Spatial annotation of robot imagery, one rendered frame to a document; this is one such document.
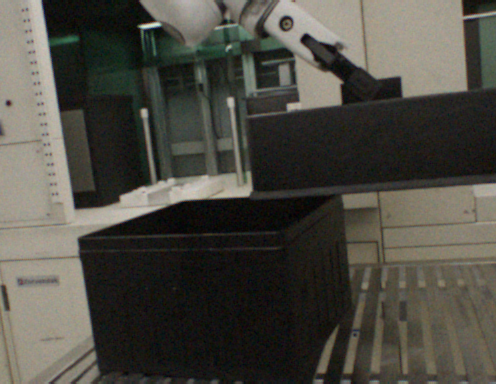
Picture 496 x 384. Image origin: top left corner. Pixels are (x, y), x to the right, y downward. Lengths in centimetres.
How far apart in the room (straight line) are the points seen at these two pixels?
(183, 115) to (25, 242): 94
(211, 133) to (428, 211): 110
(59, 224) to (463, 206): 85
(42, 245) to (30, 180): 15
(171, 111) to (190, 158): 19
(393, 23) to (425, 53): 8
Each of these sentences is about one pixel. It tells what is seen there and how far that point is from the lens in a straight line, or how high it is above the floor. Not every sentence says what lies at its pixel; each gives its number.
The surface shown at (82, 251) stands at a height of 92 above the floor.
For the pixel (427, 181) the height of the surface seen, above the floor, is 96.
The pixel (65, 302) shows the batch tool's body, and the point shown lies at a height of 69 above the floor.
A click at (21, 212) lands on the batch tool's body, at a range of 137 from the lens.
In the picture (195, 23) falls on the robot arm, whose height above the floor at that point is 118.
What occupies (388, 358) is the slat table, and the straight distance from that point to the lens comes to 69.
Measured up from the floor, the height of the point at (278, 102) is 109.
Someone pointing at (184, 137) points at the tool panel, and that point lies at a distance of 212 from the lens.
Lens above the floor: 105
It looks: 7 degrees down
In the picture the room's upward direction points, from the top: 7 degrees counter-clockwise
